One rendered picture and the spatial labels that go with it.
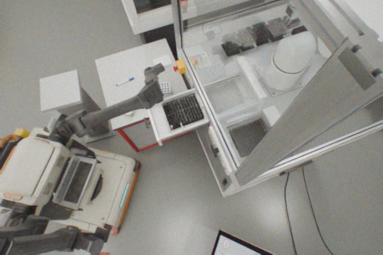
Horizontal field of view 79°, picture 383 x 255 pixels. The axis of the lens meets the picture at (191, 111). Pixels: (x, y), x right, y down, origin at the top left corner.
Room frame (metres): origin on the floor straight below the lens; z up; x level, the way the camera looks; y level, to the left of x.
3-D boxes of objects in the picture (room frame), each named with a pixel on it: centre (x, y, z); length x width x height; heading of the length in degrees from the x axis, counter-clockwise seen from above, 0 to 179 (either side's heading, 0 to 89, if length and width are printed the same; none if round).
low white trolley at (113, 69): (0.95, 0.36, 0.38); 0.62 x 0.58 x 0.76; 18
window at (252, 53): (0.62, -0.10, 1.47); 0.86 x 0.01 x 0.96; 18
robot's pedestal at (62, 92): (0.90, 0.96, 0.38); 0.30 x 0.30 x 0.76; 14
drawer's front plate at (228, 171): (0.35, -0.15, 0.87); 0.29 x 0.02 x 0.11; 18
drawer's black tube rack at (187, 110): (0.62, 0.05, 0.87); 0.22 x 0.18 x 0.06; 108
